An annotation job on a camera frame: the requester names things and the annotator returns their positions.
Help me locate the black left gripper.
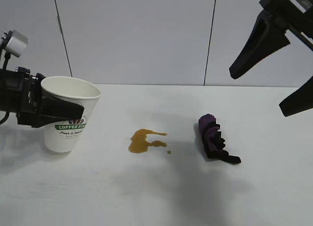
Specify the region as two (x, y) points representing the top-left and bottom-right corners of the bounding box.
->
(0, 67), (85, 128)

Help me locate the purple and black cloth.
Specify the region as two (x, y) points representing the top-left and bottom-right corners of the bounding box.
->
(194, 113), (242, 165)

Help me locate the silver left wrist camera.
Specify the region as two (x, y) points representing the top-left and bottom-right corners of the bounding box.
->
(0, 29), (28, 57)

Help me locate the brown coffee spill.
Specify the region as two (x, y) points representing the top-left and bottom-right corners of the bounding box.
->
(127, 129), (173, 155)

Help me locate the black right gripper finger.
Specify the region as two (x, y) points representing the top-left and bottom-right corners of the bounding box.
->
(279, 75), (313, 117)

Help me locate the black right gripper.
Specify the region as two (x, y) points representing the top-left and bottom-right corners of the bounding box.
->
(229, 0), (313, 80)

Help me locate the white paper coffee cup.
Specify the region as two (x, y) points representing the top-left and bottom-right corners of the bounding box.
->
(41, 76), (102, 153)

